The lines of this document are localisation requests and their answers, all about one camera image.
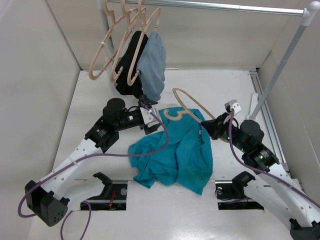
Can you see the beige hanger far left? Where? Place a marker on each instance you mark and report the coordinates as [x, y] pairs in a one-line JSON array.
[[106, 49]]

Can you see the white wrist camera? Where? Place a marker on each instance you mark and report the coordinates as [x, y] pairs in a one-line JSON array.
[[233, 105], [148, 115]]

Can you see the grey-blue hanging shirt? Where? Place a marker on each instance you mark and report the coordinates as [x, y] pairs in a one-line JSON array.
[[151, 66]]

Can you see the beige hanger middle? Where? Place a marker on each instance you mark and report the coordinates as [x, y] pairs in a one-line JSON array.
[[131, 16]]

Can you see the black hanging shirt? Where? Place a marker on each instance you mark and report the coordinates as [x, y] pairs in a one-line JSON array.
[[121, 84]]

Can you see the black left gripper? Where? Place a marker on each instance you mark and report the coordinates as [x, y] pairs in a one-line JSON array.
[[148, 129]]

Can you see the white clothes rack frame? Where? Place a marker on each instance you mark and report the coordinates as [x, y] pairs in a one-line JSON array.
[[307, 15]]

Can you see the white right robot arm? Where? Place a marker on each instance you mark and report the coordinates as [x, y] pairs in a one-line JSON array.
[[269, 185]]

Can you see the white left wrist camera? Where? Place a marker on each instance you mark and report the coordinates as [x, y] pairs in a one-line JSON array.
[[148, 115]]

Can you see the teal t shirt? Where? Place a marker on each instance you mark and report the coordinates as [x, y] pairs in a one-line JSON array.
[[181, 155]]

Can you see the aluminium rail on table edge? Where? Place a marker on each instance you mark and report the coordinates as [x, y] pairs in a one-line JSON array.
[[264, 118]]

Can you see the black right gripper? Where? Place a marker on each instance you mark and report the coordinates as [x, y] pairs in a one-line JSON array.
[[214, 128]]

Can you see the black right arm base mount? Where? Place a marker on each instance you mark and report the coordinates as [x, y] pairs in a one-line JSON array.
[[230, 193]]

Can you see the beige wooden hanger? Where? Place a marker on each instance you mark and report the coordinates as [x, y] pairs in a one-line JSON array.
[[186, 110]]

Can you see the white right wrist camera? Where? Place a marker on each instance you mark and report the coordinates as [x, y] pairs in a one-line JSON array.
[[233, 105]]

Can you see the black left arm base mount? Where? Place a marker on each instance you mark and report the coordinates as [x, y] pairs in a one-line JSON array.
[[113, 196]]

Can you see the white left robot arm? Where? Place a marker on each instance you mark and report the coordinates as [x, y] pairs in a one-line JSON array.
[[52, 197]]

